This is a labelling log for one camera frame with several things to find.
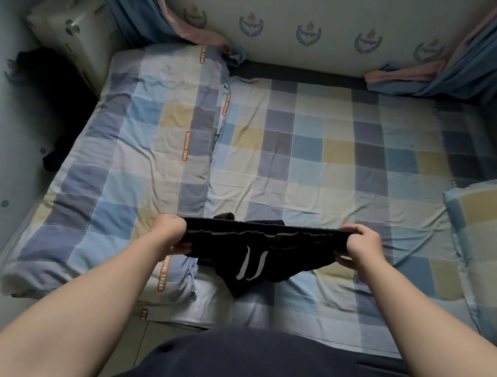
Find person's left hand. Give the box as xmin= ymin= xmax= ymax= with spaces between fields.
xmin=145 ymin=211 xmax=199 ymax=268

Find person's right hand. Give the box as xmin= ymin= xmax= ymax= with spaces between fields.
xmin=331 ymin=220 xmax=393 ymax=279

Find black sweatpants with drawstring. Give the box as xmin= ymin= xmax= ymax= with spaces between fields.
xmin=170 ymin=202 xmax=361 ymax=316

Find person's left forearm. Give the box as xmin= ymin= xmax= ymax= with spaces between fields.
xmin=0 ymin=214 xmax=177 ymax=377

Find person's right forearm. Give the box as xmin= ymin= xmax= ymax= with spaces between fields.
xmin=341 ymin=254 xmax=497 ymax=377

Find bed with plaid sheet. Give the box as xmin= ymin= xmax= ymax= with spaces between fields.
xmin=0 ymin=19 xmax=497 ymax=375

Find plaid quilt with orange tags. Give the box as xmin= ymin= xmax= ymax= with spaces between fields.
xmin=0 ymin=19 xmax=239 ymax=327

